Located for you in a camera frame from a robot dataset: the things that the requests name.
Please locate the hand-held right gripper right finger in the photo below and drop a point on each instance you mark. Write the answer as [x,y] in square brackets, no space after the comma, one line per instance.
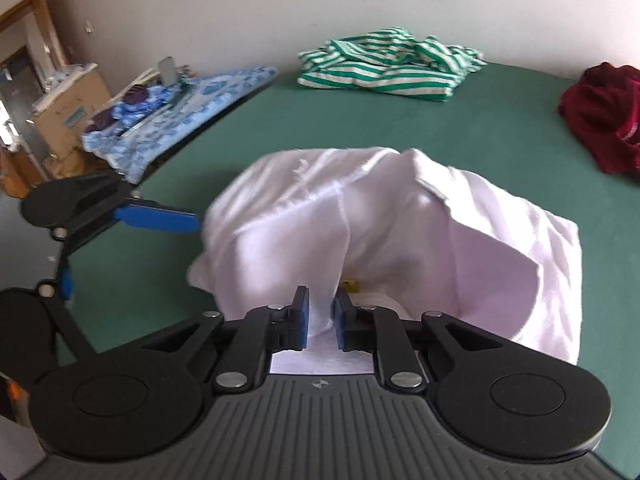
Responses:
[341,322]

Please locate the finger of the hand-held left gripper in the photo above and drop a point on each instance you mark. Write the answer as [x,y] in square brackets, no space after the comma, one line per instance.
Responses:
[65,285]
[155,219]

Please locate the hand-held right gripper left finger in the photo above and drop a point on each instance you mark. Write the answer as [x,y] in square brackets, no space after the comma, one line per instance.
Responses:
[300,320]

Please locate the white shirt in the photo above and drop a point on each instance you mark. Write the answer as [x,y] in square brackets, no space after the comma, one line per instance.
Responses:
[400,220]

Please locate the green striped shirt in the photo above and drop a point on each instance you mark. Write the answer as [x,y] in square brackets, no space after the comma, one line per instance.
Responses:
[380,75]

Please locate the purple cloth item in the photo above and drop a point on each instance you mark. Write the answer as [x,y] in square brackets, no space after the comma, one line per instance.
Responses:
[103,121]
[136,96]

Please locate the blue patterned cloth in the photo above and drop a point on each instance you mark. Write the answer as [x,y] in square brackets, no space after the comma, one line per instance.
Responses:
[200,95]

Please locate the cardboard box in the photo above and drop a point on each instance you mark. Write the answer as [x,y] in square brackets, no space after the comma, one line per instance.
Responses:
[65,115]

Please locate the grey rectangular object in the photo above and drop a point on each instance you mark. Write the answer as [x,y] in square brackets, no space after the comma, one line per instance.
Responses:
[166,70]

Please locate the green bed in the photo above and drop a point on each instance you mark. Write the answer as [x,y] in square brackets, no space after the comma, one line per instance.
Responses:
[350,125]

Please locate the dark red garment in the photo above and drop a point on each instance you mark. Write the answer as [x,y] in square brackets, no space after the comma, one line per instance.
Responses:
[600,110]

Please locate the wall switch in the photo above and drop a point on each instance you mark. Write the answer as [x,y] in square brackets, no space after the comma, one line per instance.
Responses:
[89,26]

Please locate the wooden shelf frame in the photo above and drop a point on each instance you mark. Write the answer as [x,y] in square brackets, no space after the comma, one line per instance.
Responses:
[47,15]

